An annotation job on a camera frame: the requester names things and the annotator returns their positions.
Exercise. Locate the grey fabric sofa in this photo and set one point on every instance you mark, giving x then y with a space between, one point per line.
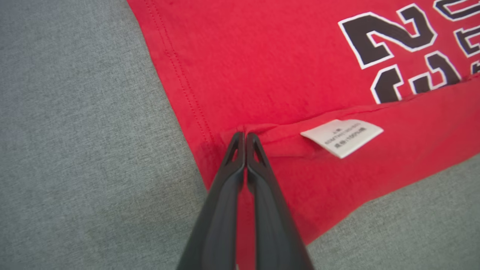
75 150

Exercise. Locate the red white basketball jersey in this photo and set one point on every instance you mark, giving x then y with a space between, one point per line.
262 67

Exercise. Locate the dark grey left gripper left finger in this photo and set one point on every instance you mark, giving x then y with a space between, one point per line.
217 221

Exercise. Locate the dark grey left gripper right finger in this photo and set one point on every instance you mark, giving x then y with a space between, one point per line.
275 228

